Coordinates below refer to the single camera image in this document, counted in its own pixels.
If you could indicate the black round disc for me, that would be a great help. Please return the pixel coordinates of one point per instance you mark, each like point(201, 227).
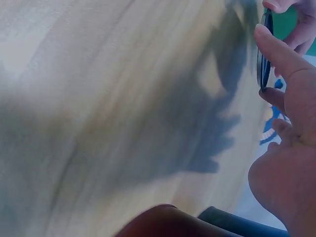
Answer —
point(267, 22)

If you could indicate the person's left fingers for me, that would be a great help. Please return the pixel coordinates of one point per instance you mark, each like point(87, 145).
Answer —
point(302, 32)

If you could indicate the dark blue tube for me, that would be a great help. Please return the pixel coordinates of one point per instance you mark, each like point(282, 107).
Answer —
point(237, 222)

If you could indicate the person's left hand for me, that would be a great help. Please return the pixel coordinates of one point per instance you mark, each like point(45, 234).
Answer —
point(304, 27)

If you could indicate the person's right hand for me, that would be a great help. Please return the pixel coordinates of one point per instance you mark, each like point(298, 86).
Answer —
point(296, 168)

